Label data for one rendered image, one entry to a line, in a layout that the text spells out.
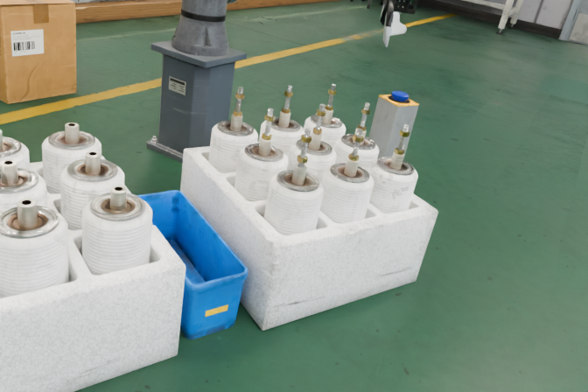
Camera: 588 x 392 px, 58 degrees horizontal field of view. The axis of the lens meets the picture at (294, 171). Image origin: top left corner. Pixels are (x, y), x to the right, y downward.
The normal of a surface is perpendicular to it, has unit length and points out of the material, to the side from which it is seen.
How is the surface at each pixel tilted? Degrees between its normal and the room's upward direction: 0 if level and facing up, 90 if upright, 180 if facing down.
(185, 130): 90
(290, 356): 0
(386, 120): 90
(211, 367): 0
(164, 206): 88
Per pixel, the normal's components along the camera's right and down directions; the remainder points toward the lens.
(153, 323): 0.57, 0.44
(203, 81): 0.25, 0.46
